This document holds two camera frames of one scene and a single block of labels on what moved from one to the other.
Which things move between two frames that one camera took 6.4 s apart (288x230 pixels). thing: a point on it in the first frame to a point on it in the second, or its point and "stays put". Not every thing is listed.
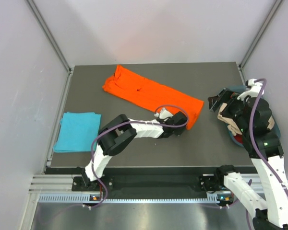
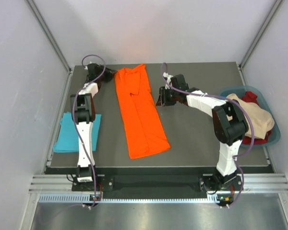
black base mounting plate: (151, 186) stays put
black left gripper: (180, 130) to (109, 74)
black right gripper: (225, 96) to (162, 99)
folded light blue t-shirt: (77, 132) stays put
